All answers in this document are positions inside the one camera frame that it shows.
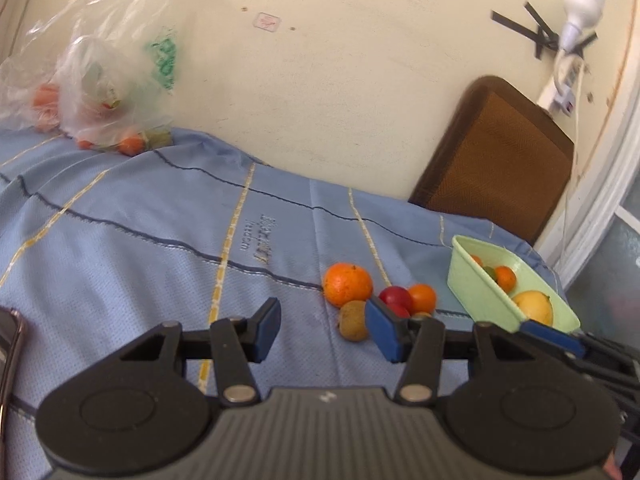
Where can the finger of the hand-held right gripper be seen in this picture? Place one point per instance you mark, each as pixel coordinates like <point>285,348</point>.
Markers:
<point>550,335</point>

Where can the orange inside plastic bag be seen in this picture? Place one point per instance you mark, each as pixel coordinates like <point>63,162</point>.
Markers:
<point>85,143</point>
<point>46,95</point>
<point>131,145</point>

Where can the white power strip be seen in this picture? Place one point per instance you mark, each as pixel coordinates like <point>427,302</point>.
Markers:
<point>560,80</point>

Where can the small pink-outlined wall sticker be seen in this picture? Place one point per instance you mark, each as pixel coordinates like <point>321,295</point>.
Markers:
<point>266,22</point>

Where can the white light bulb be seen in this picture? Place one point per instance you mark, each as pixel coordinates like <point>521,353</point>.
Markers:
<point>580,5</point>

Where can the large orange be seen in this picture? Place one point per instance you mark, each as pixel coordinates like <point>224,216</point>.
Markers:
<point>347,285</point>

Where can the blue striped bedsheet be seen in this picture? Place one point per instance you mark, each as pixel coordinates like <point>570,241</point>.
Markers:
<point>150,240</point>

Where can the red apple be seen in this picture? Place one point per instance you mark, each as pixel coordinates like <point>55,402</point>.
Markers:
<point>396,300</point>

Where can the brown kiwi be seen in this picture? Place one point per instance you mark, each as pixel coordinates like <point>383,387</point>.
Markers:
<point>352,321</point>

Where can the large yellow citrus fruit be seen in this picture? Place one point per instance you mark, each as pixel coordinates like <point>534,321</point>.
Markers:
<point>535,307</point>

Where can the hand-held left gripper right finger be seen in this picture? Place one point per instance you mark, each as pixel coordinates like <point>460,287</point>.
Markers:
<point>382,332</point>

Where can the clear plastic bag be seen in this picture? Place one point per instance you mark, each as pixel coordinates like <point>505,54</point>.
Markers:
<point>95,70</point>

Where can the small orange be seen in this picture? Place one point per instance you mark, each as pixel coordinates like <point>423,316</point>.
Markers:
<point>424,297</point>
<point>506,278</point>
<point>476,260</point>

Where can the dark curved object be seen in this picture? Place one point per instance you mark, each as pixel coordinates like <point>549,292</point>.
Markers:
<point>12,355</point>

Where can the light green plastic basin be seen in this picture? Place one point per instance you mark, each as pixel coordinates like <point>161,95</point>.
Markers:
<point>480,290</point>

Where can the green fruit beside bag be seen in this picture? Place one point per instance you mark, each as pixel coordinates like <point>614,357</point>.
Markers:
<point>158,139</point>

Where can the white window frame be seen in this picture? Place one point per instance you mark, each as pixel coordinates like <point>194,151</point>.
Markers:
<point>605,185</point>

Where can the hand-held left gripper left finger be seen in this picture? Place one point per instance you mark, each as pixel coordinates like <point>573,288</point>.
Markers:
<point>265,332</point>

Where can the white plug adapter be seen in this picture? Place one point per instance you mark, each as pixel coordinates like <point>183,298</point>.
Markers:
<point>565,102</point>

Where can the black tape strips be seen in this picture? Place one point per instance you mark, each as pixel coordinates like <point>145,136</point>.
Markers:
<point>530,30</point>

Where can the brown woven mat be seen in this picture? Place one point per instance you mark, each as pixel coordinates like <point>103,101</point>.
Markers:
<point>500,160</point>

